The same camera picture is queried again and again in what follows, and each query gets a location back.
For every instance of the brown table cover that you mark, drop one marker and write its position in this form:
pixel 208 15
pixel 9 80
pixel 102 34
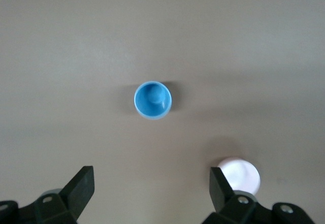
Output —
pixel 76 56

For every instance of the pink bowl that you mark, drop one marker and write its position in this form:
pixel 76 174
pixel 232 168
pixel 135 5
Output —
pixel 243 175

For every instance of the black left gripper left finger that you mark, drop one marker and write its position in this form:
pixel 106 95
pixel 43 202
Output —
pixel 76 193

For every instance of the blue plastic cup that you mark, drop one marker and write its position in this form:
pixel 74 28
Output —
pixel 149 107

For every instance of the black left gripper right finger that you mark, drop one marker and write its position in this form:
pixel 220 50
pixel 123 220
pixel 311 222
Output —
pixel 221 191

